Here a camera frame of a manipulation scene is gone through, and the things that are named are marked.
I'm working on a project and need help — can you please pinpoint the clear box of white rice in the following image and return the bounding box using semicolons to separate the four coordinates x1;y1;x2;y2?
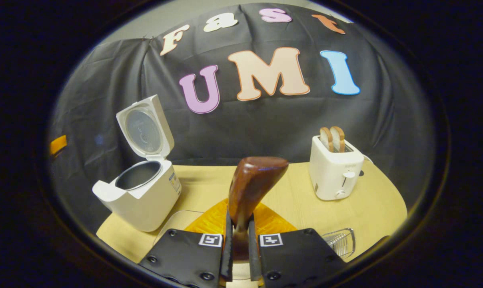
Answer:
154;210;205;245

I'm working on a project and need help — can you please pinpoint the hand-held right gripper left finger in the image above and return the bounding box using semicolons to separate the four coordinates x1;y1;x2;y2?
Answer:
140;198;233;288

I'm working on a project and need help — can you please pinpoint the white toaster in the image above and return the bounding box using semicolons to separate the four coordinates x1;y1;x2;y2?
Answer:
309;135;374;201

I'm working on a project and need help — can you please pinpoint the brown wooden spoon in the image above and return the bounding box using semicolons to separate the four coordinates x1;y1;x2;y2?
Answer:
228;156;289;262

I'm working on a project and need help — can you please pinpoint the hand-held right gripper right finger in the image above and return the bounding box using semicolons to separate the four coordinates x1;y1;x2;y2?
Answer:
247;202;346;288

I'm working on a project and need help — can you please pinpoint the black backdrop cloth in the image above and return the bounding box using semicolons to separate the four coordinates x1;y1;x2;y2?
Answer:
48;3;438;232

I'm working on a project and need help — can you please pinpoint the white rice cooker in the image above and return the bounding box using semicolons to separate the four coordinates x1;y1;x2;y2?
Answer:
92;94;182;232

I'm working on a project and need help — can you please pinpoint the toasted bread slice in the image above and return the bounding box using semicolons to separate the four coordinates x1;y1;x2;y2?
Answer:
331;126;346;153
320;127;334;153

